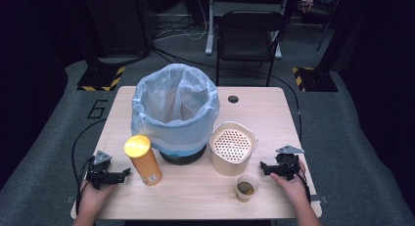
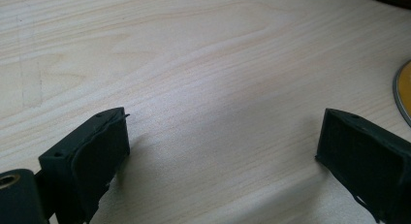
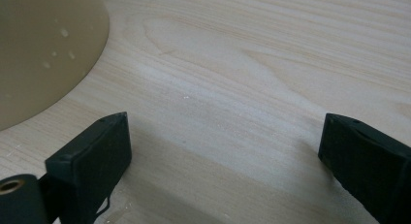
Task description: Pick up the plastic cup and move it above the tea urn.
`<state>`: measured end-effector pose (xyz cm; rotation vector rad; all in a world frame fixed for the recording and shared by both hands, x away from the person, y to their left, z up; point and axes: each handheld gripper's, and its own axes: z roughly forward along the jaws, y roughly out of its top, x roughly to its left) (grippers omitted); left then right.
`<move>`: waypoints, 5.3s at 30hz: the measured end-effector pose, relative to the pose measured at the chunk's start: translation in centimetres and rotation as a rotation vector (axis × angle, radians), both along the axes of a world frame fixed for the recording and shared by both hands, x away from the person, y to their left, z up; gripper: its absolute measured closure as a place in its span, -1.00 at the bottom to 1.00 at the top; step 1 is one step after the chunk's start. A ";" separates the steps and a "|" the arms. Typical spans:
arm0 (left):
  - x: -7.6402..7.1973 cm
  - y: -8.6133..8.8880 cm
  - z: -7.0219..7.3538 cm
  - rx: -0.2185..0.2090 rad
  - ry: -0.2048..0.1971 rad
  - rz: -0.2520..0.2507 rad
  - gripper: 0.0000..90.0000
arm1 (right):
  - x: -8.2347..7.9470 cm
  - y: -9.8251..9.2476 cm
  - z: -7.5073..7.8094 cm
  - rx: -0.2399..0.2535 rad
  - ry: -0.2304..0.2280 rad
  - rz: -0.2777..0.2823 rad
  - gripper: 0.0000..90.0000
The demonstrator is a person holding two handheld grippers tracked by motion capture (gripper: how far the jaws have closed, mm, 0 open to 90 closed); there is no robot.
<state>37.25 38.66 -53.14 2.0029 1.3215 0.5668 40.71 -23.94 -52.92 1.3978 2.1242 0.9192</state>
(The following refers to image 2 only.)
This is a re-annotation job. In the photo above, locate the orange can with yellow lid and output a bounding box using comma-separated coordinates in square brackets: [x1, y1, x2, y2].
[392, 58, 411, 128]

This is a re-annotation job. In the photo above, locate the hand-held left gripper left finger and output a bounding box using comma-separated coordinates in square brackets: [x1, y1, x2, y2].
[38, 106, 131, 224]

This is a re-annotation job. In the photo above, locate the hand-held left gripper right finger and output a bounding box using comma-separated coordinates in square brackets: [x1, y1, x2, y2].
[314, 108, 411, 224]

